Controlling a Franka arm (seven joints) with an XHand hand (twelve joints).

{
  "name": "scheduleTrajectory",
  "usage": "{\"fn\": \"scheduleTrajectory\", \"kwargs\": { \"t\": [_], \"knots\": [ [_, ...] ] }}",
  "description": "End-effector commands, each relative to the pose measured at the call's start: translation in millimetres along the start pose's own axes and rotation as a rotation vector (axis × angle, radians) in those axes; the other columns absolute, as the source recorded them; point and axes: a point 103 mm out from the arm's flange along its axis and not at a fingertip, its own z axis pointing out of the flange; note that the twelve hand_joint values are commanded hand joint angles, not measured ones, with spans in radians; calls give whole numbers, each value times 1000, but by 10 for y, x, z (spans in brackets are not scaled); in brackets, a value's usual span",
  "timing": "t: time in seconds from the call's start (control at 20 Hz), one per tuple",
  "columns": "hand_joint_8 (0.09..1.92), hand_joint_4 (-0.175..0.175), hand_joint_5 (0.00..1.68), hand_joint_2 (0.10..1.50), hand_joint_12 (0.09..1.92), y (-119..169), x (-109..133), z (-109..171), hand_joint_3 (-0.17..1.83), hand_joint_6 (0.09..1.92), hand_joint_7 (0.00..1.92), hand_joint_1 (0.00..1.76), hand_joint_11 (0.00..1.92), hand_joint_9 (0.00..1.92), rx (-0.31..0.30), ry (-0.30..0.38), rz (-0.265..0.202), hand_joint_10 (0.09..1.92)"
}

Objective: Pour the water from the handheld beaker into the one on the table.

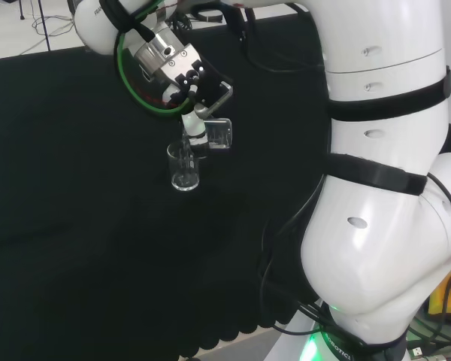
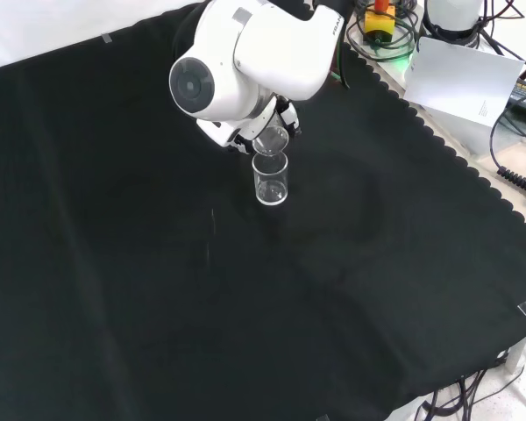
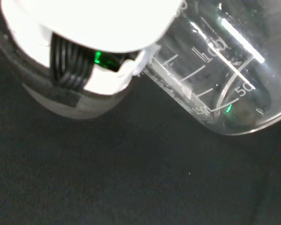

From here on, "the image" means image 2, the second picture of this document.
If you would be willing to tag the pale white board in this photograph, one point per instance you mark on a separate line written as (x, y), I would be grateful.
(460, 79)

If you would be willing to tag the black bench cloth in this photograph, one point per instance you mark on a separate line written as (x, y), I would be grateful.
(158, 285)

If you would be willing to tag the yellow stop button box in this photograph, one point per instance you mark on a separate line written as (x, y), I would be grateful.
(379, 28)

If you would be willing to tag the white box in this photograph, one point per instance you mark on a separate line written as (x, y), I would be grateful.
(464, 131)

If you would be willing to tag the white table leg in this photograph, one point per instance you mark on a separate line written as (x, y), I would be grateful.
(519, 355)

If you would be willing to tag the tall clear glass beaker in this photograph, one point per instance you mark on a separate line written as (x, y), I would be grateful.
(272, 195)

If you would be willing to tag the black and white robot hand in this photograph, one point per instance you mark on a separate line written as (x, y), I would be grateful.
(228, 133)

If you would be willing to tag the clear glass beaker with spout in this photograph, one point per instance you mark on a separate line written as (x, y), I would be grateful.
(272, 140)

